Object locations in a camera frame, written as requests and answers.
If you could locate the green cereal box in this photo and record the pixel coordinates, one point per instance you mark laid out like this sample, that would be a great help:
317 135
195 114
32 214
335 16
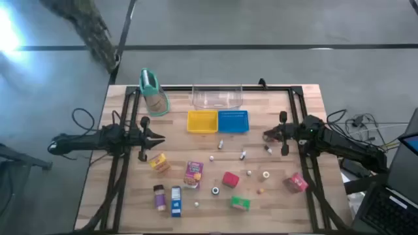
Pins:
240 203

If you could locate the red cereal box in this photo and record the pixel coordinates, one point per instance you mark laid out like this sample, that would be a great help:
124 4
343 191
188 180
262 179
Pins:
295 183

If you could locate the tall yellow food colouring bottle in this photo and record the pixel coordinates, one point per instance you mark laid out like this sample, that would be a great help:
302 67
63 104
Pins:
265 176

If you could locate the black power supply box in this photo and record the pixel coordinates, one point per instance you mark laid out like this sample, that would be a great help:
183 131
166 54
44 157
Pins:
351 168

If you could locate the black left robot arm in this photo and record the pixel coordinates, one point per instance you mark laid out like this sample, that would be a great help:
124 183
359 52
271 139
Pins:
85 141

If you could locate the yellow Corn Pops cereal box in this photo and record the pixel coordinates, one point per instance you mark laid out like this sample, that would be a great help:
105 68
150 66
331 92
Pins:
159 162

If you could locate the purple Raisin Bran cereal box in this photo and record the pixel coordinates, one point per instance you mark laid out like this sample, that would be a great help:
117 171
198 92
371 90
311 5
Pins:
193 173

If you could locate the yellow plastic basket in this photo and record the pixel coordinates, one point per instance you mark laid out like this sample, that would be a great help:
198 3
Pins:
202 122

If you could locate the blue plastic basket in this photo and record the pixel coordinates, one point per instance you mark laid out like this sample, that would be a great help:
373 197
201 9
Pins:
233 122

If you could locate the tall black food colouring bottle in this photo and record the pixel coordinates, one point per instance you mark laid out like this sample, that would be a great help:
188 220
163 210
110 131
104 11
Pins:
215 191

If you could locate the black aluminium rig frame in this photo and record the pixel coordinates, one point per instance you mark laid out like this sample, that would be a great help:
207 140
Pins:
277 88

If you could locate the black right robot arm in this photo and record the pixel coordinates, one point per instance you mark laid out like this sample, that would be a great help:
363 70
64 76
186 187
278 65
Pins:
346 143

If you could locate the black metal stand leg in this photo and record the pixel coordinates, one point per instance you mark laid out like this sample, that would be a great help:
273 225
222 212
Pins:
23 158

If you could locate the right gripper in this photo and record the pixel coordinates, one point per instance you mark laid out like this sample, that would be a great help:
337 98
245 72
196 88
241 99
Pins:
292 133

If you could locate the grey laptop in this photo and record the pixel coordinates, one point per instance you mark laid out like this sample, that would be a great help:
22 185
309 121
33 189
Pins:
401 176

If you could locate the small black clamp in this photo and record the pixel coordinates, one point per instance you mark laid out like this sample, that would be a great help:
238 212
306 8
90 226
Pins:
262 83

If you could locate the blue Frosted Flakes cereal box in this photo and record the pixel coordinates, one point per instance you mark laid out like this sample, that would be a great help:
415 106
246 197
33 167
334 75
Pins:
176 202

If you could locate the small orange dropper bottle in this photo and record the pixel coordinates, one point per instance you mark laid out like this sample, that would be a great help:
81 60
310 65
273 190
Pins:
260 191

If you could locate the small white bottle right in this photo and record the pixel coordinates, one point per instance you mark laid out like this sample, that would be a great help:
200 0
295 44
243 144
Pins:
268 149

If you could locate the person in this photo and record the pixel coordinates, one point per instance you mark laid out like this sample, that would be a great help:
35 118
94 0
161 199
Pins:
88 29

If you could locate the purple label spice jar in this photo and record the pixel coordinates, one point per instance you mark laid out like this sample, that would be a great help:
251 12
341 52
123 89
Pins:
159 200

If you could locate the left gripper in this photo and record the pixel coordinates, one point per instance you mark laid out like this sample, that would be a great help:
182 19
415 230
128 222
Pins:
143 138

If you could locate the black power adapter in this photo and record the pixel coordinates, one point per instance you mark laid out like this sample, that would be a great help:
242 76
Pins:
358 120

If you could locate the red cube block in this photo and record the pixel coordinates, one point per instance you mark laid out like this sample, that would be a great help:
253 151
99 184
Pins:
230 179

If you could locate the clear plastic bin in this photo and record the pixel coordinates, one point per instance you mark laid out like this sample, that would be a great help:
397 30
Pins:
217 98

